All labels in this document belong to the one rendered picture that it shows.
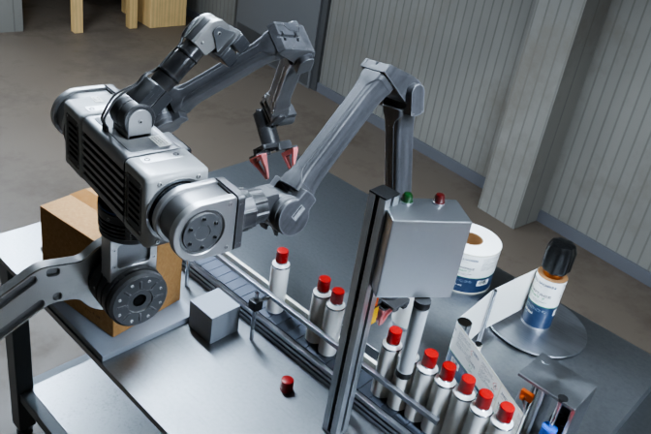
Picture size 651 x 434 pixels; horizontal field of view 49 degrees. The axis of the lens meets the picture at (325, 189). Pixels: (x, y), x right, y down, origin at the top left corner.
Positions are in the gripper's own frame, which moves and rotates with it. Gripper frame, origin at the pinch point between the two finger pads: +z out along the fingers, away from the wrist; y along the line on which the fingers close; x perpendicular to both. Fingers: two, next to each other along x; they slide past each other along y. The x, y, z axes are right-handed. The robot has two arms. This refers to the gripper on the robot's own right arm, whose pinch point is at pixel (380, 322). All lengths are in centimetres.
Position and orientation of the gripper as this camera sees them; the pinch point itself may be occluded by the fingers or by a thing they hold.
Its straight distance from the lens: 185.5
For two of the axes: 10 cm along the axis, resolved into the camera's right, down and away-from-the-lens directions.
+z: -1.5, 8.7, 4.8
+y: -7.1, -4.3, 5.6
